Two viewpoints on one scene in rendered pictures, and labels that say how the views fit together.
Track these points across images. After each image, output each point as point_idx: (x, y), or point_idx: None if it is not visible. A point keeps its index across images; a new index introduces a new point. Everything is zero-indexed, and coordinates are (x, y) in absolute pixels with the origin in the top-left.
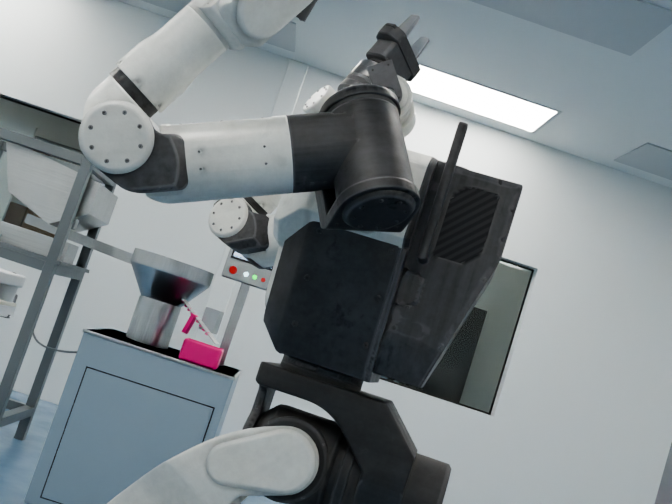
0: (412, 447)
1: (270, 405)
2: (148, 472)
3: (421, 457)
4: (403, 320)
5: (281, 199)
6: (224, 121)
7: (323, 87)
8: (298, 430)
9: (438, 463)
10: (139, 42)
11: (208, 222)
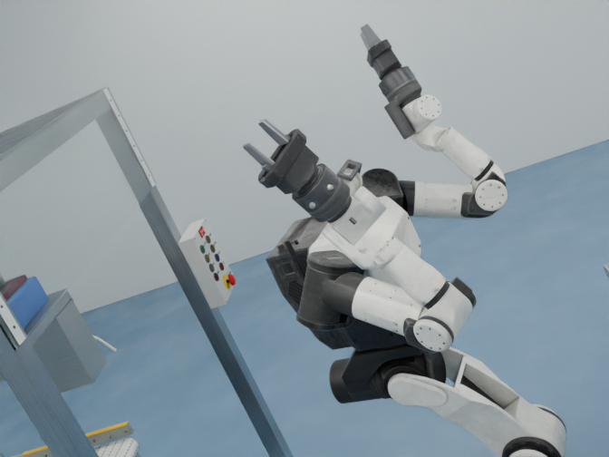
0: (350, 357)
1: (424, 357)
2: (490, 370)
3: (346, 359)
4: None
5: (416, 232)
6: (442, 182)
7: (366, 189)
8: None
9: (339, 360)
10: (479, 148)
11: (476, 302)
